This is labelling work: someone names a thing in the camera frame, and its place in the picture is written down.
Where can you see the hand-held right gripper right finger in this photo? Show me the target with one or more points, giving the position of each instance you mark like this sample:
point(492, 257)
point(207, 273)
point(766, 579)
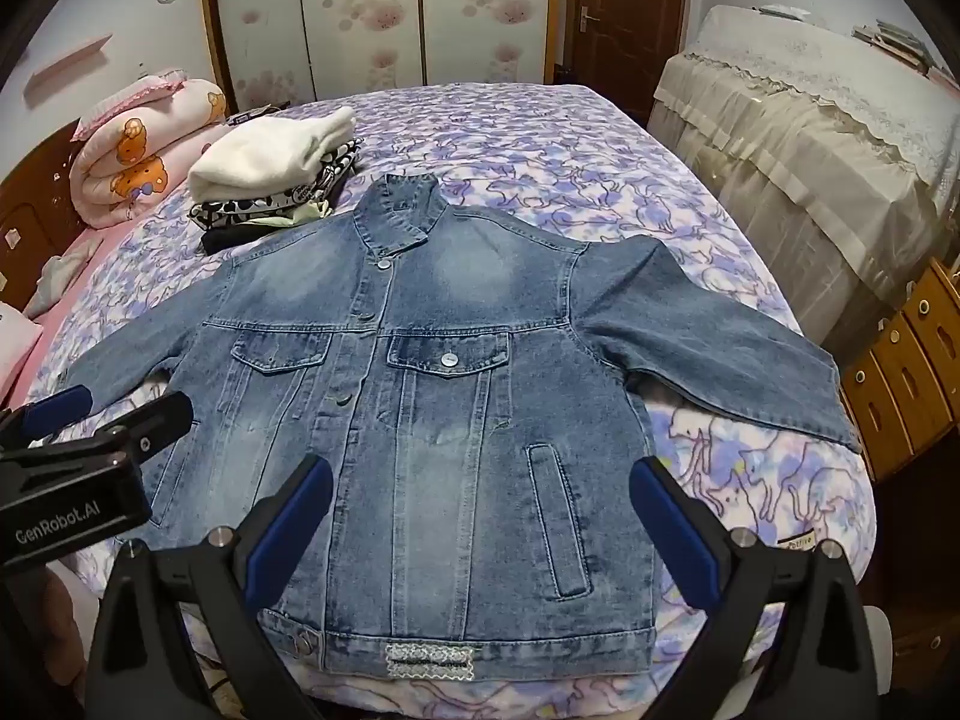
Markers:
point(667, 532)

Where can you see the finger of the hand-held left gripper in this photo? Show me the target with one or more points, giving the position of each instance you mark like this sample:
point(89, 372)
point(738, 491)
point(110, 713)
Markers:
point(150, 420)
point(64, 403)

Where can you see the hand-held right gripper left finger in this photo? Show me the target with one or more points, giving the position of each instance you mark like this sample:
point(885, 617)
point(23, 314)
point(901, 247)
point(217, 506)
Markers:
point(292, 532)

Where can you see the blue denim jeans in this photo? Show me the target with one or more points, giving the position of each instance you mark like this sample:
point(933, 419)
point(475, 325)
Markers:
point(450, 427)

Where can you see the pale pink pillow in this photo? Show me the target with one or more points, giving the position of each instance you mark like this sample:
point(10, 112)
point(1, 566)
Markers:
point(15, 345)

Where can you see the brown wooden headboard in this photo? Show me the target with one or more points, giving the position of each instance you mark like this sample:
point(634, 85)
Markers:
point(30, 217)

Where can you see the black folded garment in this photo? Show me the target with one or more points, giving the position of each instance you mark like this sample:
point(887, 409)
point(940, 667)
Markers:
point(225, 240)

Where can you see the black and white patterned garment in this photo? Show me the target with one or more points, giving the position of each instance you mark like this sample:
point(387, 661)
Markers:
point(255, 208)

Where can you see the light green folded garment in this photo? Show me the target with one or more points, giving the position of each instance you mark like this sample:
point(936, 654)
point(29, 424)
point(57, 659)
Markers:
point(300, 217)

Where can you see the pink cartoon bear quilt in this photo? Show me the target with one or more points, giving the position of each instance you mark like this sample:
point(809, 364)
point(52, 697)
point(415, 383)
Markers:
point(142, 157)

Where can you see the wooden drawer cabinet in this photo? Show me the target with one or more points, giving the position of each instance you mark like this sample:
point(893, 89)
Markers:
point(900, 375)

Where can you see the white folded sweater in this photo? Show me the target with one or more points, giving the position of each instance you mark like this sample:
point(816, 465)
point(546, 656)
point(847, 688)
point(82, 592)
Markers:
point(262, 157)

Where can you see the pink lace-trimmed pillow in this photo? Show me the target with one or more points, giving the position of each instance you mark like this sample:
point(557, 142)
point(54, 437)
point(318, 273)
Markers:
point(127, 101)

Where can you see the bed with purple floral sheet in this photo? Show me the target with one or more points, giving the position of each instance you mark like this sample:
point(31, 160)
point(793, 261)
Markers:
point(525, 142)

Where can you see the brown wooden door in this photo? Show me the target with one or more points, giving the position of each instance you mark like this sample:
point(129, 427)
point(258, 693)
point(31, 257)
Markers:
point(637, 15)

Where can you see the stack of books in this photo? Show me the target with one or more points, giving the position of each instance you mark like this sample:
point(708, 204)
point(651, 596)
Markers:
point(892, 41)

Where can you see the pink wall shelf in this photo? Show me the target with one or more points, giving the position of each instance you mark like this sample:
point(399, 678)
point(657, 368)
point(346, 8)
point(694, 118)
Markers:
point(67, 64)

